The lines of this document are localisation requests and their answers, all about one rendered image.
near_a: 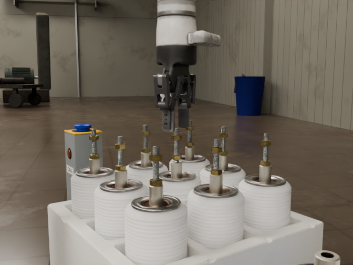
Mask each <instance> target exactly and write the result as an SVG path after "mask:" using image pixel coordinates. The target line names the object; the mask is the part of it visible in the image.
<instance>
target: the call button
mask: <svg viewBox="0 0 353 265"><path fill-rule="evenodd" d="M74 127H75V128H76V131H89V130H90V128H91V124H75V125H74Z"/></svg>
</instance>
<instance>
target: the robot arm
mask: <svg viewBox="0 0 353 265"><path fill-rule="evenodd" d="M157 9H158V20H157V30H156V58H157V64H158V65H163V72H162V74H154V76H153V79H154V96H155V106H156V108H160V110H162V130H163V131H164V132H173V131H174V130H175V112H174V109H175V105H176V101H177V102H178V107H180V108H178V126H179V127H181V128H188V127H189V126H190V109H189V108H191V106H192V104H194V103H195V89H196V74H190V73H189V66H190V65H195V64H196V62H197V45H200V46H211V47H212V46H220V45H221V38H220V36H219V35H216V34H212V33H209V32H206V31H203V30H200V31H197V28H196V18H195V17H196V0H158V1H157ZM160 97H162V99H161V101H160ZM170 99H171V103H170Z"/></svg>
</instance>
